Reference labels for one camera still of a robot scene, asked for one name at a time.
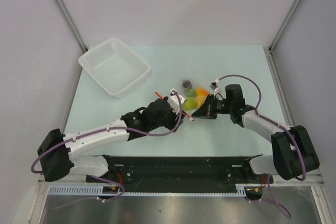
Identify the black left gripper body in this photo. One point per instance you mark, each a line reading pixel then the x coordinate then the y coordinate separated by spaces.
pixel 169 121

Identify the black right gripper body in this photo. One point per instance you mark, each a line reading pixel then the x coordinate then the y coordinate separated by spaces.
pixel 219 107

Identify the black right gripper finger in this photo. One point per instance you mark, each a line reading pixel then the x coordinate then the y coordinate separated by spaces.
pixel 201 114
pixel 207 103

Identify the clear zip top bag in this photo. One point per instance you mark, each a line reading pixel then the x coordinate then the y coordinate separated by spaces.
pixel 160 108

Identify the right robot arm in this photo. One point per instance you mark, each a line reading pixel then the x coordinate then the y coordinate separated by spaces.
pixel 293 154

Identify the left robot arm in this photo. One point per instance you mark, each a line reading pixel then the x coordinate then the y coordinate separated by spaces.
pixel 61 154

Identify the yellow fake lemon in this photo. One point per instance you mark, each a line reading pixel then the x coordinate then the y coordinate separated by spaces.
pixel 199 100

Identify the light green fake pear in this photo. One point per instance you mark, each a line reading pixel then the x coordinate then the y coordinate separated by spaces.
pixel 189 104

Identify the orange fake peach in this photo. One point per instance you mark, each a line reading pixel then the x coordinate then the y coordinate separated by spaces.
pixel 201 91

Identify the dark purple fake fruit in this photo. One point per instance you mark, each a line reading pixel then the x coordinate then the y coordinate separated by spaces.
pixel 186 84

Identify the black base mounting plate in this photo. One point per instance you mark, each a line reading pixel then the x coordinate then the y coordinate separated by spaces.
pixel 182 175

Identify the white plastic basket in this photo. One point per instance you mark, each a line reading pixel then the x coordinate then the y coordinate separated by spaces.
pixel 115 67

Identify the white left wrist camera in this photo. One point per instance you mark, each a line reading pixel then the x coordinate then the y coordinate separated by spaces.
pixel 176 100

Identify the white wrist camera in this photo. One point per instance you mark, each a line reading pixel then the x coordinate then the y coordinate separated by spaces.
pixel 176 100
pixel 214 86

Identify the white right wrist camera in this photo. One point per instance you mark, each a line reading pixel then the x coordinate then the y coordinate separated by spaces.
pixel 214 86

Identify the white slotted cable duct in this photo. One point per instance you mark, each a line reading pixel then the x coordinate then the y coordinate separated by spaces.
pixel 76 190

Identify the aluminium frame rail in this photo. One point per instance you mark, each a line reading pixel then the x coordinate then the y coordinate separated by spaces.
pixel 310 180

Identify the right aluminium corner post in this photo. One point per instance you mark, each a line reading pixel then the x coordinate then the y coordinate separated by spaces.
pixel 284 25

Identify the aluminium corner post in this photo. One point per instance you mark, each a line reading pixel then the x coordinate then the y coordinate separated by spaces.
pixel 284 25
pixel 61 6

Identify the left aluminium corner post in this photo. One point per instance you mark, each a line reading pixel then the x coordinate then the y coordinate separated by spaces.
pixel 61 6

